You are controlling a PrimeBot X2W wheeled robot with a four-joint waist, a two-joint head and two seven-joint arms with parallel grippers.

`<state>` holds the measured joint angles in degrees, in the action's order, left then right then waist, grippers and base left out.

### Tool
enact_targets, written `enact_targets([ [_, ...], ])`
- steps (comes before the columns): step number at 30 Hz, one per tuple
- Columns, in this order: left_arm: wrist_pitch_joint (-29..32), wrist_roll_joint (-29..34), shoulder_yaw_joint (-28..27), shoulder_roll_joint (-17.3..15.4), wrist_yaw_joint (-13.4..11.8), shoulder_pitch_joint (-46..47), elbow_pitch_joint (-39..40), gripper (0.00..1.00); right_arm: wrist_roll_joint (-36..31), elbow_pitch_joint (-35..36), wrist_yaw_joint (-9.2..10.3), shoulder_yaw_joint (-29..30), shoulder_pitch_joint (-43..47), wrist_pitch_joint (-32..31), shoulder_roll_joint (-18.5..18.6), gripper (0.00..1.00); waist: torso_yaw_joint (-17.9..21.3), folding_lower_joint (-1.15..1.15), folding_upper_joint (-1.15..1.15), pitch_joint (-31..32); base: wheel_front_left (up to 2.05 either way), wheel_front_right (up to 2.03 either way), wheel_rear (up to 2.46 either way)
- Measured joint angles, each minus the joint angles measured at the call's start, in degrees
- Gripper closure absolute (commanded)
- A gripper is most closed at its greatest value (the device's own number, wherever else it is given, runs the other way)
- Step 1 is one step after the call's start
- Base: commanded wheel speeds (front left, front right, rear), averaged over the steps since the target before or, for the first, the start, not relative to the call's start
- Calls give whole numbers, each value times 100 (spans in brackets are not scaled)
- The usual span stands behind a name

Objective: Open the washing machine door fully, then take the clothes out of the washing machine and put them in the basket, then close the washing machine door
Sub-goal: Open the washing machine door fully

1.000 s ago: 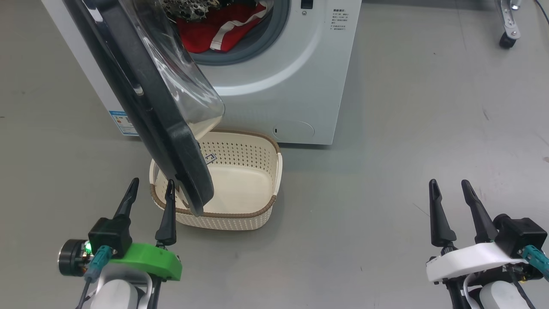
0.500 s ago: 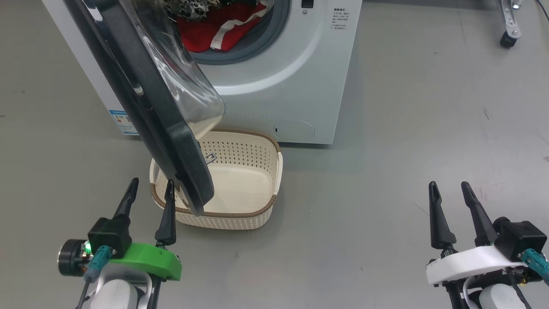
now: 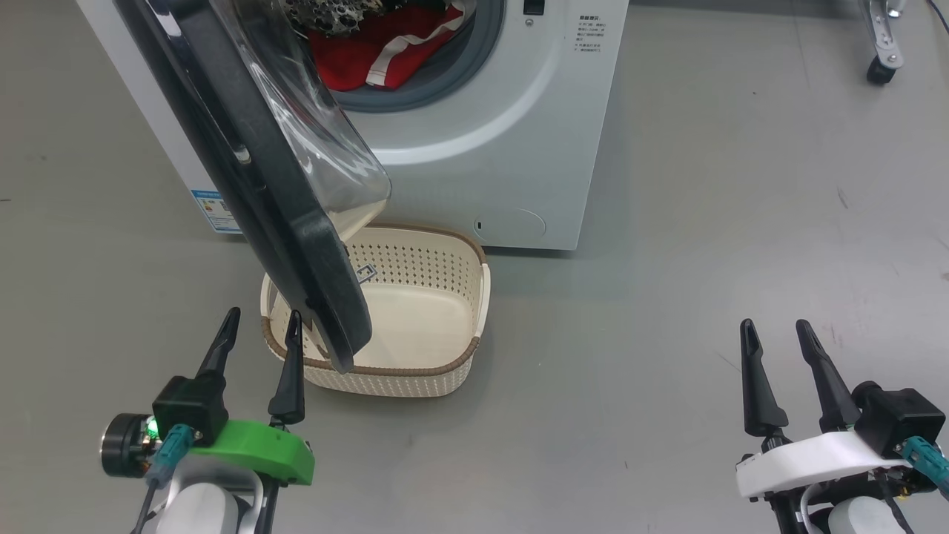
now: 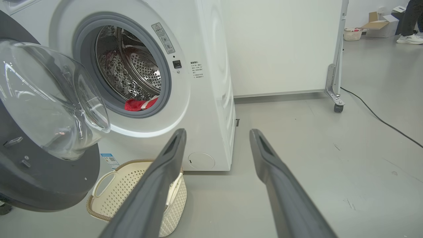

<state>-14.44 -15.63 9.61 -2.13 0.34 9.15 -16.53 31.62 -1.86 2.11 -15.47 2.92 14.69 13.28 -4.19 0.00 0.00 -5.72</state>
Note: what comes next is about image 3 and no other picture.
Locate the blue energy label sticker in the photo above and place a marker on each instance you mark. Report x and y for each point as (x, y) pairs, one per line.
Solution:
(211, 211)

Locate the white front-load washing machine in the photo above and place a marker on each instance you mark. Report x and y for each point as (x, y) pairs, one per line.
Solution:
(519, 148)

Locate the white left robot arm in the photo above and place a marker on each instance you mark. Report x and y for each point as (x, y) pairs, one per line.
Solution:
(200, 512)

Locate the cream perforated laundry basket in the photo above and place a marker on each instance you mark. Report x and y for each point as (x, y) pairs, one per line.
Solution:
(422, 319)

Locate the stainless steel washing machine drum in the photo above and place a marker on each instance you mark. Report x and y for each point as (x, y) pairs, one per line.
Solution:
(334, 15)

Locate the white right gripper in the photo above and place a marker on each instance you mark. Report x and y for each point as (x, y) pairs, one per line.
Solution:
(808, 460)

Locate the washing machine door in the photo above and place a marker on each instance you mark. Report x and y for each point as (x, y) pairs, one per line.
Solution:
(296, 259)

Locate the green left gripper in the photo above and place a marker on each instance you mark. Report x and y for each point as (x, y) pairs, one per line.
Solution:
(259, 449)

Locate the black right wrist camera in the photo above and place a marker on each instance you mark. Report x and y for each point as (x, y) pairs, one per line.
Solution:
(901, 415)

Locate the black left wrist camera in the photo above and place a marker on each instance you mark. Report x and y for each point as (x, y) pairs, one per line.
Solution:
(189, 408)

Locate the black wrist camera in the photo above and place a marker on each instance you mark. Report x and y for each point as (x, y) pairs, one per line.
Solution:
(901, 415)
(189, 408)

